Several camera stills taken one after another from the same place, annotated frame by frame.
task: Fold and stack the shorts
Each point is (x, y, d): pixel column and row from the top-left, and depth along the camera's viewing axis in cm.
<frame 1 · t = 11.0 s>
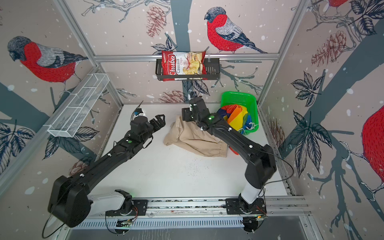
left hand: (160, 118, 80), fingers open
right hand: (186, 112, 81), fingers open
beige drawstring shorts: (188, 135, 96), point 7 cm above the table
green plastic basket: (246, 100, 117), point 7 cm above the table
rainbow coloured shorts: (235, 116, 90), point 19 cm above the table

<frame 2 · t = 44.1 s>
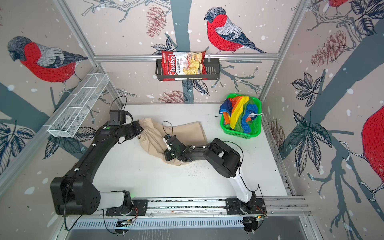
left hand: (141, 127, 82), fingers closed
right hand: (162, 157, 92), fingers closed
beige drawstring shorts: (151, 137, 88), point 14 cm above the table
rainbow coloured shorts: (240, 112, 97), point 16 cm above the table
the other named things where they were.

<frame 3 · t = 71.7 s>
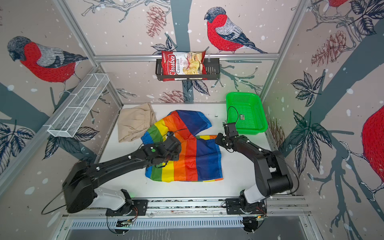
left hand: (178, 153, 81), fingers open
right hand: (215, 141, 93), fingers open
beige drawstring shorts: (133, 122, 108), point 3 cm above the table
rainbow coloured shorts: (200, 159, 89), point 4 cm above the table
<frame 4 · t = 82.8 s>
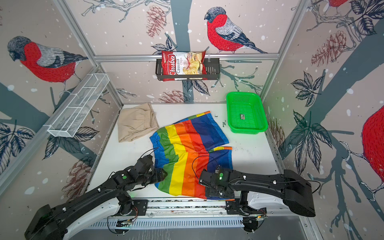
left hand: (161, 178, 80), fingers open
right hand: (213, 198, 76), fingers open
rainbow coloured shorts: (184, 150, 94), point 3 cm above the table
